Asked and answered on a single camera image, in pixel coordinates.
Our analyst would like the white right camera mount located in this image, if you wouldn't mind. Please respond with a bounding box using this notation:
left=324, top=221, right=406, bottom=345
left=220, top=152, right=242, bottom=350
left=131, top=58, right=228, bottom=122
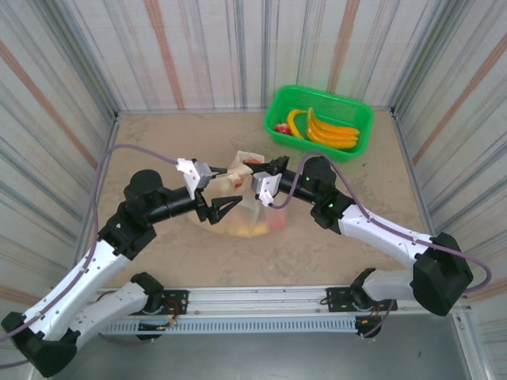
left=261, top=173, right=283, bottom=207

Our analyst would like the cream printed plastic bag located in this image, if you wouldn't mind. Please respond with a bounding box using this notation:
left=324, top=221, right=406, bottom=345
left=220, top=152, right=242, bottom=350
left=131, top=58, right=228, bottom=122
left=189, top=150, right=289, bottom=239

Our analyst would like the slotted grey cable duct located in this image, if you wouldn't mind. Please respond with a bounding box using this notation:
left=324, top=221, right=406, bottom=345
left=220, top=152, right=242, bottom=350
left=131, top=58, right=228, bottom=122
left=101, top=316, right=357, bottom=336

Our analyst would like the yellow fake banana bunch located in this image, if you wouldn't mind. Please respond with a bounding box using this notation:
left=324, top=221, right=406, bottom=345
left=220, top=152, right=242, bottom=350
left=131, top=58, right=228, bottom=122
left=305, top=106, right=361, bottom=150

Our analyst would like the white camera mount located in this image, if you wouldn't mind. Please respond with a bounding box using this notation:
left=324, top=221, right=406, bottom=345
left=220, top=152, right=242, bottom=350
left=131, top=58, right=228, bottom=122
left=176, top=157, right=199, bottom=199
left=261, top=173, right=283, bottom=207

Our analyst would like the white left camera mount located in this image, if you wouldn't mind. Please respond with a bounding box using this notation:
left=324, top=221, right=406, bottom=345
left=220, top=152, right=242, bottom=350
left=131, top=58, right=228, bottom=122
left=176, top=157, right=199, bottom=199

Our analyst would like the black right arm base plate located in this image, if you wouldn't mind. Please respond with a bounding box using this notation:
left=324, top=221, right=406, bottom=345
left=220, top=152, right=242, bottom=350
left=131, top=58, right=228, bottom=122
left=325, top=287, right=397, bottom=314

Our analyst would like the green plastic basket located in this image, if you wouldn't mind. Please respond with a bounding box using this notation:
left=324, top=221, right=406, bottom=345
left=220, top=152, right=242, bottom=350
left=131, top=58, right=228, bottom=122
left=263, top=84, right=375, bottom=163

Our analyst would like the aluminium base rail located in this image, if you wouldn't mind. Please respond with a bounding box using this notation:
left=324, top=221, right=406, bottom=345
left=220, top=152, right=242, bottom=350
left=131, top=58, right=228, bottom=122
left=86, top=283, right=472, bottom=317

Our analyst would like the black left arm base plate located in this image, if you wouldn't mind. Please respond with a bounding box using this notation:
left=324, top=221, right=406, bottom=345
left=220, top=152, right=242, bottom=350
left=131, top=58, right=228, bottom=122
left=160, top=290, right=189, bottom=316

